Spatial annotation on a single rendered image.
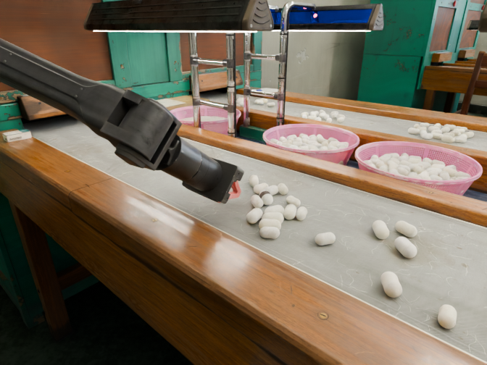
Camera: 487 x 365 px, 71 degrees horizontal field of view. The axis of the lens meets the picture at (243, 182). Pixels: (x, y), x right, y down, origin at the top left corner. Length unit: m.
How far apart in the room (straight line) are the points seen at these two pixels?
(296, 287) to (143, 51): 1.20
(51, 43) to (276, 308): 1.12
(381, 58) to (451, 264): 2.99
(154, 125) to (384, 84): 3.10
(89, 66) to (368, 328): 1.20
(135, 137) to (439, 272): 0.44
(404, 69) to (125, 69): 2.53
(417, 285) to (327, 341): 0.18
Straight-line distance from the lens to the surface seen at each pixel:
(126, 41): 1.43
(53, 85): 0.52
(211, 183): 0.56
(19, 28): 1.29
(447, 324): 0.46
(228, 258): 0.47
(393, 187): 0.72
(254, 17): 0.68
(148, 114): 0.46
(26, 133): 1.13
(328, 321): 0.39
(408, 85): 3.38
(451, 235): 0.65
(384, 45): 3.46
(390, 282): 0.47
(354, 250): 0.55
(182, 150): 0.50
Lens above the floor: 1.04
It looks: 24 degrees down
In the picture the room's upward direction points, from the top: straight up
